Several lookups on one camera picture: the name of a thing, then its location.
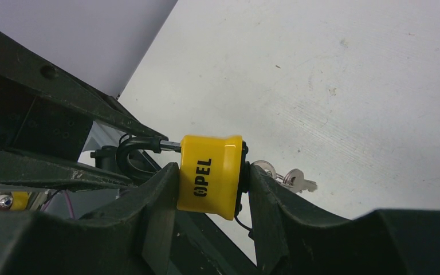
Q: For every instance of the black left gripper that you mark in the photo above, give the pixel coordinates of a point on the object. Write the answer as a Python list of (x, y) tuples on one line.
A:
[(48, 111)]

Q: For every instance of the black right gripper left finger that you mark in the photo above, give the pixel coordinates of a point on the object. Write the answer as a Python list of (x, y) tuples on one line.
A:
[(131, 235)]

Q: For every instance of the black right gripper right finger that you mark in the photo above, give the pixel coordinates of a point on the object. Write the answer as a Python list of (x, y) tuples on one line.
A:
[(293, 236)]

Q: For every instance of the silver key bunch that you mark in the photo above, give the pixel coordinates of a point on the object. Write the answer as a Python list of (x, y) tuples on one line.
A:
[(293, 181)]

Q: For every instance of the yellow Opel padlock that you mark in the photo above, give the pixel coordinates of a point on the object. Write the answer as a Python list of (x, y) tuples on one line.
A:
[(213, 171)]

